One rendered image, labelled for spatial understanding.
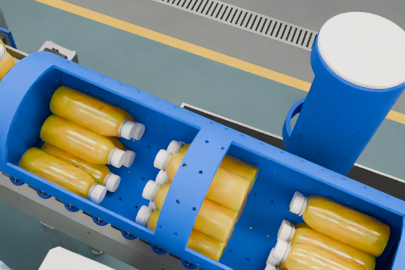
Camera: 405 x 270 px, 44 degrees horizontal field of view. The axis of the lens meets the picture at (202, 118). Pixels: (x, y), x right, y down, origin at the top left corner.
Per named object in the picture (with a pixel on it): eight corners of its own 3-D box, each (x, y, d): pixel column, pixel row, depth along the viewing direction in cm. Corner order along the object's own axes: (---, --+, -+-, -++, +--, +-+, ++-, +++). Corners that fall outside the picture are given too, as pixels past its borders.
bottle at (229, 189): (249, 188, 102) (172, 155, 105) (254, 175, 96) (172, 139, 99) (236, 217, 99) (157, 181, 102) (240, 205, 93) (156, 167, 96)
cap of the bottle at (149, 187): (158, 179, 101) (150, 176, 102) (149, 194, 99) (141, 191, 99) (158, 188, 104) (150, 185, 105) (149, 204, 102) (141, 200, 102)
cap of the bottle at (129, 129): (129, 128, 112) (136, 131, 112) (120, 140, 110) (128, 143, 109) (129, 117, 109) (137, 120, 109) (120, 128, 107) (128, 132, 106)
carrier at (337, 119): (329, 163, 219) (265, 152, 219) (413, 21, 146) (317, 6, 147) (329, 224, 203) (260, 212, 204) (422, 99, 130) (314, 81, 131)
